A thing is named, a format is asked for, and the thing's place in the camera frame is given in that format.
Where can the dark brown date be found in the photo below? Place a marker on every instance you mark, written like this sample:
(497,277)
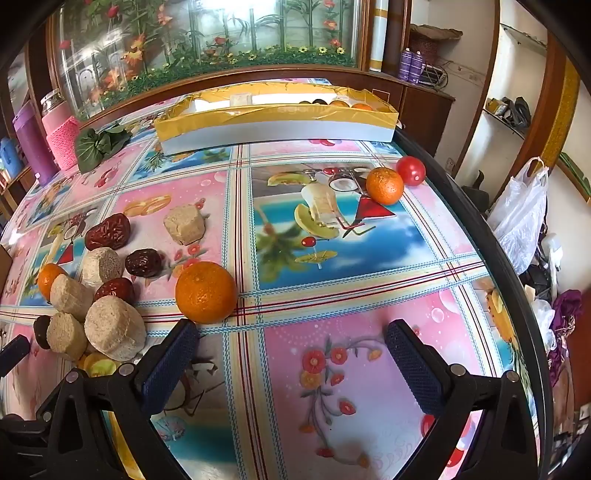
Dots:
(144,263)

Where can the large red date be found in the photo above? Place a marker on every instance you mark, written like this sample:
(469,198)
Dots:
(108,232)

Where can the floral glass screen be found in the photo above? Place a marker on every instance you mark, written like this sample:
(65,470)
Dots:
(207,37)

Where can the red tomato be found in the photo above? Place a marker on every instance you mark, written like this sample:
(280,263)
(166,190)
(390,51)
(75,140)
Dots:
(412,170)

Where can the white box with yellow tape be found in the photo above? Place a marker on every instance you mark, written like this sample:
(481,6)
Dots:
(277,127)

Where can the small orange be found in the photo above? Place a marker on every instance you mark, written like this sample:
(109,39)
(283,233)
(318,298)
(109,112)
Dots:
(46,281)

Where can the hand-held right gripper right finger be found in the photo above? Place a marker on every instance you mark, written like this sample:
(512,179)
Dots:
(415,369)

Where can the green artificial leaves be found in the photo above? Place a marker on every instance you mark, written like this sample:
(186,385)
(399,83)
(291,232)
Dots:
(99,143)

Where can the purple thermos bottle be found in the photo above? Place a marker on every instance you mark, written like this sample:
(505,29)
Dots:
(32,143)

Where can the blue plastic bottle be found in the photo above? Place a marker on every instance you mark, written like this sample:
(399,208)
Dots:
(9,157)

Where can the white plastic bag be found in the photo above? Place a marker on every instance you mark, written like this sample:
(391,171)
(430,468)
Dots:
(519,217)

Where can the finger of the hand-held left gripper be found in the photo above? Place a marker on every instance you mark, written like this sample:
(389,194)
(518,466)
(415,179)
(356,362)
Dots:
(14,355)

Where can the large orange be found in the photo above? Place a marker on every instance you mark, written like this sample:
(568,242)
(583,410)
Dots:
(205,293)

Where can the printed fruit tablecloth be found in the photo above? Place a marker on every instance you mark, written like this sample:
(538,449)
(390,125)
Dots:
(323,286)

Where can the purple spray can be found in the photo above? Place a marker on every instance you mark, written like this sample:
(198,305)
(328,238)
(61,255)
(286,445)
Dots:
(418,67)
(406,64)

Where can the wicker basket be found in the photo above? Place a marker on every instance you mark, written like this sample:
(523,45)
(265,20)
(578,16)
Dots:
(427,46)

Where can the large beige round cake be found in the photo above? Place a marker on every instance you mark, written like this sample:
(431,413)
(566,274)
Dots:
(114,327)

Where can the white and yellow roll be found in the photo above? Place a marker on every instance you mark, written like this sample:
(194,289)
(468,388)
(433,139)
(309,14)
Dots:
(379,34)

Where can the jar with pink knit sleeve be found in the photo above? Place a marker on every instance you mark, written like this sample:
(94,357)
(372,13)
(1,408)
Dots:
(60,134)

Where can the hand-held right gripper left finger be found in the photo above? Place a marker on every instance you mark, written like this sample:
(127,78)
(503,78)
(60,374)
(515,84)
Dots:
(171,364)

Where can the dark clutter on shelf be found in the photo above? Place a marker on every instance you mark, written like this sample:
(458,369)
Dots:
(510,110)

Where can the purple cloth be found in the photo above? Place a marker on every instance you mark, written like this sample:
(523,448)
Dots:
(565,314)

